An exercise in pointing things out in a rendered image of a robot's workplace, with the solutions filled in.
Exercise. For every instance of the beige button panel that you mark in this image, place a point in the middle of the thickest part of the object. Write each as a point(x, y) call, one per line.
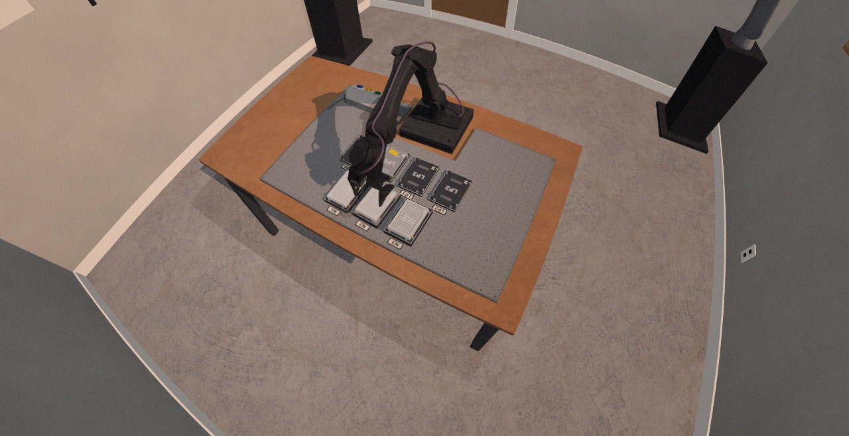
point(360, 97)

